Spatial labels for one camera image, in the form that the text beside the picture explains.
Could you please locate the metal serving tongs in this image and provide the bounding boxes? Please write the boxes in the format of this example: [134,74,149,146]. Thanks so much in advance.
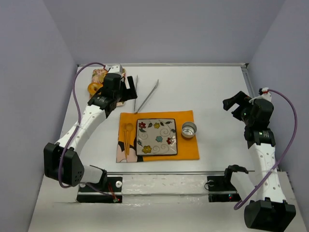
[133,75,159,114]

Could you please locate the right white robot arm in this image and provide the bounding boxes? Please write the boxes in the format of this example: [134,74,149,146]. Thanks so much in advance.
[223,87,296,232]

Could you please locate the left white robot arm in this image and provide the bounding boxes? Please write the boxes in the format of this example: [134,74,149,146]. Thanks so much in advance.
[43,64,137,188]

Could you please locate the floral bread tray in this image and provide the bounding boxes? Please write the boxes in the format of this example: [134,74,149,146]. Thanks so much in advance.
[88,67,126,107]

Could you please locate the orange plastic fork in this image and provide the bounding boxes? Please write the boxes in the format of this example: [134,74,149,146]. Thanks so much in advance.
[123,124,127,159]

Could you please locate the orange plastic spoon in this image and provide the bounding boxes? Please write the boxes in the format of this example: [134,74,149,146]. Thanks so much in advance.
[126,123,134,156]

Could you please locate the square floral ceramic plate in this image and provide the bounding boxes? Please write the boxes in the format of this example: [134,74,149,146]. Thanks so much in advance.
[136,118,178,156]

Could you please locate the small metal cup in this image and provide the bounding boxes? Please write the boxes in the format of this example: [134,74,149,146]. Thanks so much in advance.
[182,121,197,139]

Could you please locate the orange placemat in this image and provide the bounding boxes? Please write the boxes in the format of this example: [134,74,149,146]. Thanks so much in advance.
[116,111,199,163]

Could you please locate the ring doughnut bread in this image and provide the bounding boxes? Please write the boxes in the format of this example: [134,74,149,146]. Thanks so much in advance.
[87,82,103,96]

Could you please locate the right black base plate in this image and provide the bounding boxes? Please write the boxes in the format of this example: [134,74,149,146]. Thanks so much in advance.
[204,175,241,203]

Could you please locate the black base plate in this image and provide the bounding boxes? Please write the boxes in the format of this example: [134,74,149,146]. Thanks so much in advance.
[76,175,123,203]
[204,175,241,203]

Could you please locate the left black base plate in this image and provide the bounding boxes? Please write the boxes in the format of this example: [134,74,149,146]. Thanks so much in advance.
[76,175,123,203]

